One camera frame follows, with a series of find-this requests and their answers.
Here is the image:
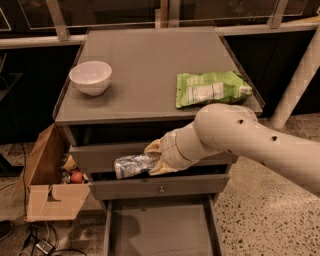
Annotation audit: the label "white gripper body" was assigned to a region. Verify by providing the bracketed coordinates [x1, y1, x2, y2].
[160, 129, 195, 170]

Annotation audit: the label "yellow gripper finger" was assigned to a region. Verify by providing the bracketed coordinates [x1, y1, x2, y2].
[148, 158, 177, 176]
[144, 139, 162, 155]

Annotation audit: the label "silver blue redbull can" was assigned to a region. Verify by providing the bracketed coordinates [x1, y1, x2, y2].
[114, 153, 160, 179]

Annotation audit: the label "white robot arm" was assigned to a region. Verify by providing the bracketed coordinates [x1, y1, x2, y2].
[145, 103, 320, 195]

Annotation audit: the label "middle grey drawer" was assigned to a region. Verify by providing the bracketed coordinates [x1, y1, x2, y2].
[89, 174, 229, 200]

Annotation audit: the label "grey drawer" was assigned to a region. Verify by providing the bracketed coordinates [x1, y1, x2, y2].
[89, 174, 229, 200]
[69, 141, 238, 173]
[104, 194, 225, 256]

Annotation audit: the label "top grey drawer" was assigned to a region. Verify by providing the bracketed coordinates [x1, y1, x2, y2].
[69, 141, 238, 173]

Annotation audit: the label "bottom grey drawer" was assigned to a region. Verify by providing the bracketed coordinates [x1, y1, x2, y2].
[104, 194, 225, 256]

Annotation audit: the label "grey drawer cabinet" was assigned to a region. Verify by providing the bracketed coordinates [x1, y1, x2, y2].
[52, 27, 265, 204]

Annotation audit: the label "green chip bag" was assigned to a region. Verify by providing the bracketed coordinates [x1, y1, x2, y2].
[175, 71, 253, 109]

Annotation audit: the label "red apple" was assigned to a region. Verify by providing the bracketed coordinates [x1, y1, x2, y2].
[70, 171, 83, 184]

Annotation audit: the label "yellow snack packet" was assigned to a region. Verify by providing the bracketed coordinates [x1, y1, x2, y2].
[61, 154, 77, 172]

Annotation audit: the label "white ceramic bowl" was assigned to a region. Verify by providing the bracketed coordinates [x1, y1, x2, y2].
[69, 61, 112, 96]

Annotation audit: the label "brown cardboard box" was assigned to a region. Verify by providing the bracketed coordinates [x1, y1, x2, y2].
[14, 124, 90, 222]

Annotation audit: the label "metal railing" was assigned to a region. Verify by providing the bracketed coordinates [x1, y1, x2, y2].
[0, 0, 320, 49]

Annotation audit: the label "black floor cables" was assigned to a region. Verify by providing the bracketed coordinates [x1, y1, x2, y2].
[0, 143, 88, 256]

